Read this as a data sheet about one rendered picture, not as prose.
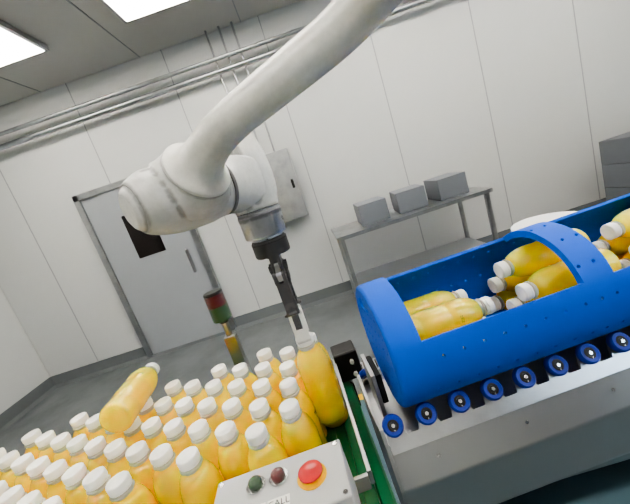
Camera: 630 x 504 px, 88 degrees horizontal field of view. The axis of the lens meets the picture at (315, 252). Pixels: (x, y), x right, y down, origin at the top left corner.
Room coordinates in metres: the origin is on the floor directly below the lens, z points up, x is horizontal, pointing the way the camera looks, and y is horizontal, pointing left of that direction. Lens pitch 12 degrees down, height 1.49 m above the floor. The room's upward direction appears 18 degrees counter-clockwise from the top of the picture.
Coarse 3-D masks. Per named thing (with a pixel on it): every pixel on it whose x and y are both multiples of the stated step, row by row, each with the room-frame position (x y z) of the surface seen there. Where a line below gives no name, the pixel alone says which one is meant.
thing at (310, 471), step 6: (306, 462) 0.41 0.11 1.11; (312, 462) 0.40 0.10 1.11; (318, 462) 0.40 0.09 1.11; (300, 468) 0.40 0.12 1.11; (306, 468) 0.40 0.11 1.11; (312, 468) 0.39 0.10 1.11; (318, 468) 0.39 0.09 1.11; (300, 474) 0.39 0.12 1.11; (306, 474) 0.39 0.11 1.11; (312, 474) 0.38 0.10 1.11; (318, 474) 0.38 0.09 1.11; (300, 480) 0.38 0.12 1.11; (306, 480) 0.38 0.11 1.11; (312, 480) 0.38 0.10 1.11
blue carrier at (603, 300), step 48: (528, 240) 0.83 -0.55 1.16; (576, 240) 0.63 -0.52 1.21; (384, 288) 0.66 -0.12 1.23; (432, 288) 0.83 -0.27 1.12; (480, 288) 0.84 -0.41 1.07; (576, 288) 0.57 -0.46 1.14; (624, 288) 0.57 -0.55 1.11; (384, 336) 0.58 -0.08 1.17; (480, 336) 0.56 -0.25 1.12; (528, 336) 0.56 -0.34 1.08; (576, 336) 0.58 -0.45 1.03; (432, 384) 0.56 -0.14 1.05
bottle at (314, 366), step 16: (304, 352) 0.65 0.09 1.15; (320, 352) 0.65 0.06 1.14; (304, 368) 0.64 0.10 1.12; (320, 368) 0.64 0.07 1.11; (304, 384) 0.66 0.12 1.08; (320, 384) 0.63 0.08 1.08; (336, 384) 0.66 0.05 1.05; (320, 400) 0.63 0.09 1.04; (336, 400) 0.64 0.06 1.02; (320, 416) 0.64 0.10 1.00; (336, 416) 0.64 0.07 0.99
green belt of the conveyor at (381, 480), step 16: (352, 384) 0.88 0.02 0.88; (352, 400) 0.79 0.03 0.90; (336, 432) 0.69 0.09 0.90; (352, 432) 0.68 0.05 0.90; (368, 432) 0.67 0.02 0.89; (352, 448) 0.63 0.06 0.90; (368, 448) 0.62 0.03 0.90; (352, 464) 0.59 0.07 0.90; (384, 480) 0.54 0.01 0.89; (368, 496) 0.51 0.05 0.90; (384, 496) 0.50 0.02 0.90
